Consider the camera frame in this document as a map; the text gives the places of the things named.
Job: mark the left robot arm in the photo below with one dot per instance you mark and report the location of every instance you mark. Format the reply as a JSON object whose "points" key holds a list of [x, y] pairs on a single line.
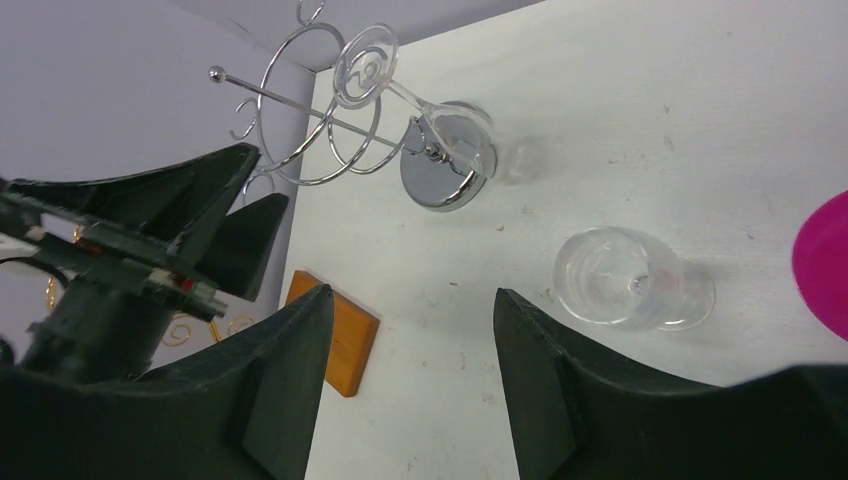
{"points": [[96, 334]]}

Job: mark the wooden rack base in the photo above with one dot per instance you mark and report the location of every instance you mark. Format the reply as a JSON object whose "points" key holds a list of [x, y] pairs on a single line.
{"points": [[354, 332]]}

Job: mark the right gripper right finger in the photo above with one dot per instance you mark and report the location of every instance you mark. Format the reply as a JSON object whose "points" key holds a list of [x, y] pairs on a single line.
{"points": [[580, 410]]}

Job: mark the clear champagne flute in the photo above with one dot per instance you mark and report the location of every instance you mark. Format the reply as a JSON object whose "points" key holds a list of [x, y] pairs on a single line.
{"points": [[364, 71]]}

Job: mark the pink wine glass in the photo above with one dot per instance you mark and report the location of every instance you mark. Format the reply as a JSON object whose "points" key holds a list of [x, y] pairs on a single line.
{"points": [[819, 264]]}

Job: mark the clear glass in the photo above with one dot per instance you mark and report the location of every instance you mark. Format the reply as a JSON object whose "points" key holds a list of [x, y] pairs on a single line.
{"points": [[629, 280]]}

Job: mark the silver wire glass rack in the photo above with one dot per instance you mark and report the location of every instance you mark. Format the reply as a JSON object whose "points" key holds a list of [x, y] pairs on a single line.
{"points": [[429, 176]]}

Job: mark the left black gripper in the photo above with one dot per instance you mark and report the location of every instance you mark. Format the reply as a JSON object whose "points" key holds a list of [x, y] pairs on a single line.
{"points": [[147, 234]]}

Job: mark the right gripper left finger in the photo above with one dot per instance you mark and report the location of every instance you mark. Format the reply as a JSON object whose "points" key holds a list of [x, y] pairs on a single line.
{"points": [[244, 408]]}

